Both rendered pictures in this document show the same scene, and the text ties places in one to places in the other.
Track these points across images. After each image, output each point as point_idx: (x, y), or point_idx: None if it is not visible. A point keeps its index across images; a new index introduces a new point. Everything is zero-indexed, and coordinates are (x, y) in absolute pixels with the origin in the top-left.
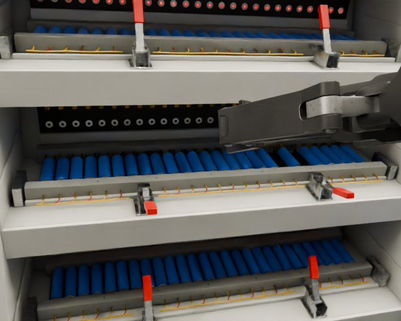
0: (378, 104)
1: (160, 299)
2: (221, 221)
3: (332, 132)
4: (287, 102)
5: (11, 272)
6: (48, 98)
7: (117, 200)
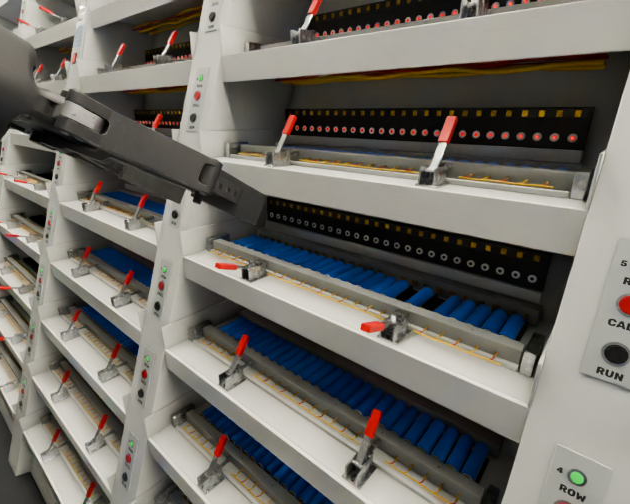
0: None
1: (261, 368)
2: (286, 310)
3: (9, 128)
4: None
5: (191, 290)
6: None
7: None
